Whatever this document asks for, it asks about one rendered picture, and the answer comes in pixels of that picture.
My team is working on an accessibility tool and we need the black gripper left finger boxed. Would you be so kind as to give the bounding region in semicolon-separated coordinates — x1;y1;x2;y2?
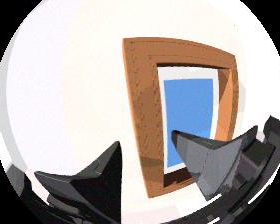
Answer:
34;140;124;224

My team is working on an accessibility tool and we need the wooden picture frame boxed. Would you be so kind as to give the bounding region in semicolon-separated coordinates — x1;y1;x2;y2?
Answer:
121;36;240;198

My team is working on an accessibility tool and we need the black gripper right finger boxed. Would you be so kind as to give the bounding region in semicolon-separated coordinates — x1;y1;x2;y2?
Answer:
171;125;258;202

